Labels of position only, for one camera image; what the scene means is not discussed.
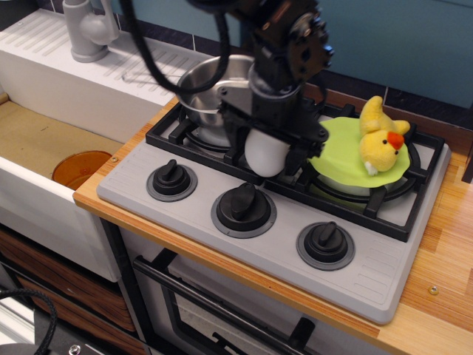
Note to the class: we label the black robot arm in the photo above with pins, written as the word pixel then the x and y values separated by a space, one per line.
pixel 287 35

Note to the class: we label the black stove knob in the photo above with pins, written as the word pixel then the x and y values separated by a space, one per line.
pixel 243 212
pixel 171 182
pixel 325 246

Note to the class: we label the black left burner grate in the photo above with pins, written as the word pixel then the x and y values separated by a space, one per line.
pixel 177 134

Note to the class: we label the white toy sink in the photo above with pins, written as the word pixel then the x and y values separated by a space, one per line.
pixel 52 107

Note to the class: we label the white egg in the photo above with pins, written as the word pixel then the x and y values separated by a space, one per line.
pixel 264 154

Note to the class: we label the black left stove knob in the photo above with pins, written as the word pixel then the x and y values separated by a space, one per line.
pixel 171 182

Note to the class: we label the black right burner grate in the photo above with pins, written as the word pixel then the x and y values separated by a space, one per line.
pixel 396 209

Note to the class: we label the grey toy faucet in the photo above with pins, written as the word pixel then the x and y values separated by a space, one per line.
pixel 89 33

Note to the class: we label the stainless steel pot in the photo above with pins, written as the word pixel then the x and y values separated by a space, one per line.
pixel 202 108

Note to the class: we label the black right stove knob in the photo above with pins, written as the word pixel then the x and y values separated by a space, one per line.
pixel 325 246

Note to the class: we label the black burner grate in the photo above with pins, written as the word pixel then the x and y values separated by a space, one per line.
pixel 396 209
pixel 177 134

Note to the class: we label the orange plastic bowl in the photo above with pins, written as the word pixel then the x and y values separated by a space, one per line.
pixel 74 170

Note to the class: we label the black middle stove knob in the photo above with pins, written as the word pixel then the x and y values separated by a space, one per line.
pixel 243 212

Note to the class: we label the green plate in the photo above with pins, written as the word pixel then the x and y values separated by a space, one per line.
pixel 341 161

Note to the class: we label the wooden drawer fronts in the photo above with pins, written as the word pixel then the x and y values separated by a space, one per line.
pixel 90 304

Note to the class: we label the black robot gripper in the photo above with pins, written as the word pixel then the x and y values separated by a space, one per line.
pixel 274 104

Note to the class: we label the yellow stuffed duck toy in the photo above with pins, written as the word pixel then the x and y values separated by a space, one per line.
pixel 381 137

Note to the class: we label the grey toy stove top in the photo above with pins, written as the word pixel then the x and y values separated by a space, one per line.
pixel 370 286

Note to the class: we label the oven door with handle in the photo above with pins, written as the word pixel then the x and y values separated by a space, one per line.
pixel 205 312

